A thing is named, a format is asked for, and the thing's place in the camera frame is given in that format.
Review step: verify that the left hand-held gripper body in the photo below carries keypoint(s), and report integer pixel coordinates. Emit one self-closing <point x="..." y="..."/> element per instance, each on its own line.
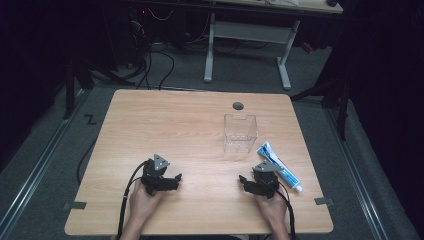
<point x="154" y="173"/>

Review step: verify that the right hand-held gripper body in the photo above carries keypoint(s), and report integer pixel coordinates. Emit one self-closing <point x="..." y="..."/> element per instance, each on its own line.
<point x="266" y="180"/>

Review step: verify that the person's right hand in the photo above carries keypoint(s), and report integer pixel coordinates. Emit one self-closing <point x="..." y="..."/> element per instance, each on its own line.
<point x="272" y="208"/>

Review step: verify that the person's left hand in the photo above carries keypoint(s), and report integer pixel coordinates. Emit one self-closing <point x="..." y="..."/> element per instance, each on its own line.
<point x="143" y="205"/>

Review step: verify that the white blue toothpaste tube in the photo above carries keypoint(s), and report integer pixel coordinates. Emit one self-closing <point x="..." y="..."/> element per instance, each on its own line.
<point x="281" y="168"/>

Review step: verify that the clear plastic box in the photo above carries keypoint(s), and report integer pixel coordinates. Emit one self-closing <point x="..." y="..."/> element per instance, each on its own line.
<point x="240" y="135"/>

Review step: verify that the grey tape strip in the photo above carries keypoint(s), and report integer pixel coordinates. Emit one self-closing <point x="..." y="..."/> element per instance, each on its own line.
<point x="324" y="201"/>
<point x="76" y="205"/>

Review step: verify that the black metal stand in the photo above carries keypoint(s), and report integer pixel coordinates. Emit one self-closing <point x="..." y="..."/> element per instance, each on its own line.
<point x="71" y="86"/>
<point x="336" y="93"/>

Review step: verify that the metal floor rail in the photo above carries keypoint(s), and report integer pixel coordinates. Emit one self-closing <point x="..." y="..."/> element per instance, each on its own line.
<point x="358" y="176"/>
<point x="36" y="166"/>

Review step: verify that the white desk frame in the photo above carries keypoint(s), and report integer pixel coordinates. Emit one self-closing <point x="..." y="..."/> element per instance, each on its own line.
<point x="253" y="31"/>

